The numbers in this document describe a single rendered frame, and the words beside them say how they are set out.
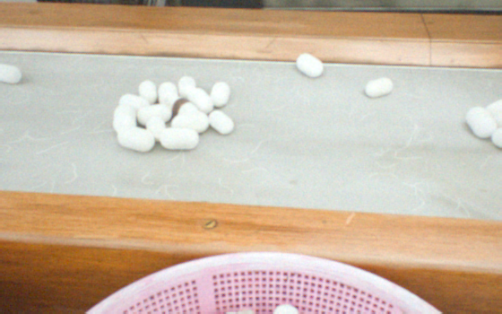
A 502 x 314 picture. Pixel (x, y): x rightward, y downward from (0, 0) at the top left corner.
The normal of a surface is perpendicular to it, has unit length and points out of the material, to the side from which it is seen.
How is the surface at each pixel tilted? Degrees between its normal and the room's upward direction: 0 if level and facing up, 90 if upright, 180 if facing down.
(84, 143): 0
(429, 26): 0
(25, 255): 90
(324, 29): 0
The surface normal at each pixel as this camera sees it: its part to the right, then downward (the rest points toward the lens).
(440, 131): 0.00, -0.84
